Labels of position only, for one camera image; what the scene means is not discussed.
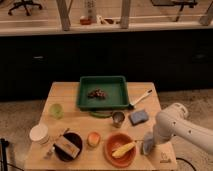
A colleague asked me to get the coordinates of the grey-blue towel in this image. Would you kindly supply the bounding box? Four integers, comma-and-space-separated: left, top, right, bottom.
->
141, 132, 155, 155

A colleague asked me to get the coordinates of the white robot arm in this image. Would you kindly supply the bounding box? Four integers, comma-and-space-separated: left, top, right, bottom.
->
153, 103, 213, 155

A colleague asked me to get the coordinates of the green plastic tray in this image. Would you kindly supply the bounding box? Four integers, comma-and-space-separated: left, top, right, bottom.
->
76, 76, 129, 111

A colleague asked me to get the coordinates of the dark brown crumpled object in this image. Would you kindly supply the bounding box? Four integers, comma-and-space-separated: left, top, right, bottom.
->
87, 89, 107, 99

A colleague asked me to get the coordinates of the green flat lid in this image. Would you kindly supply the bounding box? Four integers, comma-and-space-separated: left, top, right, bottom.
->
89, 111, 112, 118

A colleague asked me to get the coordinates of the small metal cup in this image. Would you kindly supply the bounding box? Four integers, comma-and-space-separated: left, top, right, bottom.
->
112, 111, 125, 128

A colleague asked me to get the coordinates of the blue sponge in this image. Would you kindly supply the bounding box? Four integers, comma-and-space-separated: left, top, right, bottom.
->
129, 110, 149, 126

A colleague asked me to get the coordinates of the small orange-yellow cup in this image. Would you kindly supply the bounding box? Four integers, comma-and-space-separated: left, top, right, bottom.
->
87, 132, 101, 147

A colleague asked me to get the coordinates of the green translucent cup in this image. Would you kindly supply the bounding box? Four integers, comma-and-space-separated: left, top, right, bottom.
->
49, 103, 63, 119

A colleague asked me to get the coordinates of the dark brown bowl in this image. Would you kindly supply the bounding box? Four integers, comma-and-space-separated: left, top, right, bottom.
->
54, 132, 83, 162

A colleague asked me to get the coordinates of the orange bowl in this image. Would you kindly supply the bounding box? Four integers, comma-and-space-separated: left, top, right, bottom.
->
104, 133, 136, 168

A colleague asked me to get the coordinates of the yellow corn cob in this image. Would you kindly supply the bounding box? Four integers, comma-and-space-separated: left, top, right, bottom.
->
112, 142, 136, 158

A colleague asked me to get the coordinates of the wooden table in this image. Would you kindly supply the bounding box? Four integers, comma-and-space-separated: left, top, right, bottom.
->
25, 82, 177, 171

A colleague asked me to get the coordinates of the red object on shelf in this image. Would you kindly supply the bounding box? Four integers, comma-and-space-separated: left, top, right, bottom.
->
80, 18, 92, 25

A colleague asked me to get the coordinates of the wooden block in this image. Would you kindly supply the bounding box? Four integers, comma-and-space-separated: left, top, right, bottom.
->
55, 136, 80, 158

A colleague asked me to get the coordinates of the white cup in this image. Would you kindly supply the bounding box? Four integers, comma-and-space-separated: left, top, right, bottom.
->
29, 124, 49, 145

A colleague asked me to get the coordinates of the black office chair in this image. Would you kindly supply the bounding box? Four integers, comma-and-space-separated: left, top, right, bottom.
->
8, 0, 43, 16

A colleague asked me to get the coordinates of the black stand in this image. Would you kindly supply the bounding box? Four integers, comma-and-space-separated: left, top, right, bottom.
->
0, 138, 9, 171

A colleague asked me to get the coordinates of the black cable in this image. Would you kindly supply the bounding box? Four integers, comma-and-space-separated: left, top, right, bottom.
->
175, 157, 198, 171

